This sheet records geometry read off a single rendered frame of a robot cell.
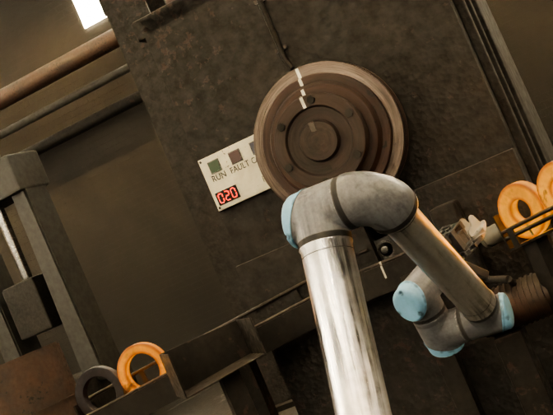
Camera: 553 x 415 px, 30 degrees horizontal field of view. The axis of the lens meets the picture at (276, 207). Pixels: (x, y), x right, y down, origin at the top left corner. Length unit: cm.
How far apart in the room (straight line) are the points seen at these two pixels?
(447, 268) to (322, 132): 84
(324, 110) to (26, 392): 295
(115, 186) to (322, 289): 825
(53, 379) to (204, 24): 269
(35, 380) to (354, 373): 362
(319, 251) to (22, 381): 356
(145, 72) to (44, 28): 458
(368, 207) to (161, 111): 407
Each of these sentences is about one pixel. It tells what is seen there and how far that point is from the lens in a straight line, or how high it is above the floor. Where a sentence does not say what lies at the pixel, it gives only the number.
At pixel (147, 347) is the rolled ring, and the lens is 341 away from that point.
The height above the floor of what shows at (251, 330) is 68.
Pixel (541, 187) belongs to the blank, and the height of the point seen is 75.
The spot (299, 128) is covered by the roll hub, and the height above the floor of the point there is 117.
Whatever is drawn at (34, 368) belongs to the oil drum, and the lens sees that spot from 550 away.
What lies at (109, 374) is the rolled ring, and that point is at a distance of 350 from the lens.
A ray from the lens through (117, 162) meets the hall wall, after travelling 1022.
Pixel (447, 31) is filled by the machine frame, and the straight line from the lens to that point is 315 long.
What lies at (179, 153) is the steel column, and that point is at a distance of 602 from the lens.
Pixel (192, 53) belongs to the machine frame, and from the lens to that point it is 338.
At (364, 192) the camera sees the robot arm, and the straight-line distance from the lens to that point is 206.
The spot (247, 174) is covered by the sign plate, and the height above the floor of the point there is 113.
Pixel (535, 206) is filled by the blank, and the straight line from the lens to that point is 279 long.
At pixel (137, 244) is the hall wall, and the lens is 1020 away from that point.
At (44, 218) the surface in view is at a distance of 839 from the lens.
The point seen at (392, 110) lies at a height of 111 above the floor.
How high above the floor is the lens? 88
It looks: 2 degrees up
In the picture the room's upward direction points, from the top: 23 degrees counter-clockwise
